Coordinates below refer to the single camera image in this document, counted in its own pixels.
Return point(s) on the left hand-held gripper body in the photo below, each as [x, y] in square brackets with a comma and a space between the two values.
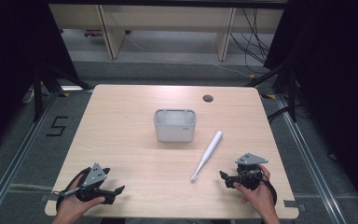
[94, 176]

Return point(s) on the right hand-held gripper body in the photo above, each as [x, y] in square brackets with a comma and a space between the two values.
[249, 169]

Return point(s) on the white electric toothbrush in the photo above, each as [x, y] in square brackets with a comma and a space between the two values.
[207, 154]

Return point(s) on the white plastic holder box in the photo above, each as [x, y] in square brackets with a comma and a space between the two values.
[175, 125]

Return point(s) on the person's right hand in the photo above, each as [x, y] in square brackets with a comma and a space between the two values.
[258, 196]

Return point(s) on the person's left hand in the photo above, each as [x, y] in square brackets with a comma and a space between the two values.
[73, 203]

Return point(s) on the grey tape strip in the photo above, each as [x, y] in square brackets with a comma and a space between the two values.
[292, 204]
[48, 197]

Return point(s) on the black tape floor numeral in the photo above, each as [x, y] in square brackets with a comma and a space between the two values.
[57, 126]

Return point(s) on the black metal stand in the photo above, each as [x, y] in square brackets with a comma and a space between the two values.
[292, 93]
[37, 93]

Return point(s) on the black curtain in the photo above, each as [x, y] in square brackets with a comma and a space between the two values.
[15, 62]
[335, 93]

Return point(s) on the beige wooden desk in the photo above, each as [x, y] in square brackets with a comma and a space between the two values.
[167, 18]

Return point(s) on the metal floor rail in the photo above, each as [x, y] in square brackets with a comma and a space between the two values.
[310, 161]
[12, 161]

